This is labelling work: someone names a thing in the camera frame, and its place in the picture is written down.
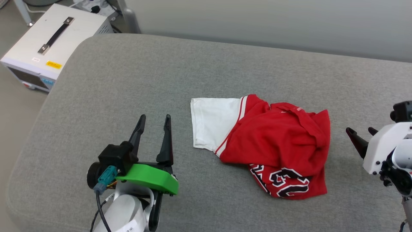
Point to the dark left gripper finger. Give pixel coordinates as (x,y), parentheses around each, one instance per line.
(139,130)
(167,145)

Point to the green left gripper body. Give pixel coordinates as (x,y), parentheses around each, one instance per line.
(151,177)

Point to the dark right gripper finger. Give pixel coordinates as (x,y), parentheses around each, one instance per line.
(359,143)
(372,130)

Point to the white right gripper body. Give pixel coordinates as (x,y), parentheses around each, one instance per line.
(379,145)

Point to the red and white jersey shirt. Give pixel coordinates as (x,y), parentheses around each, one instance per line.
(273,138)

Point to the white paper tape label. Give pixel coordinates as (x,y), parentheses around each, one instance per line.
(130,225)

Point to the yellow sticker label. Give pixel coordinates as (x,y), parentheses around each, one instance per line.
(53,64)

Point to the white equipment box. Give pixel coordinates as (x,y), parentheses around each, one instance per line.
(70,38)

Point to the small white sticker label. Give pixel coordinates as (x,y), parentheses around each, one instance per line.
(36,59)

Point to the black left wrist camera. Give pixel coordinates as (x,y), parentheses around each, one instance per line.
(116,154)

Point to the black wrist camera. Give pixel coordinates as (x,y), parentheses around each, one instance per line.
(402,111)
(116,154)

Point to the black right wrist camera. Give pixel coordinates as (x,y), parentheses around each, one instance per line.
(402,111)

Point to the grey metal frame leg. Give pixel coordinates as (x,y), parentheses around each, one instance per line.
(24,11)
(132,19)

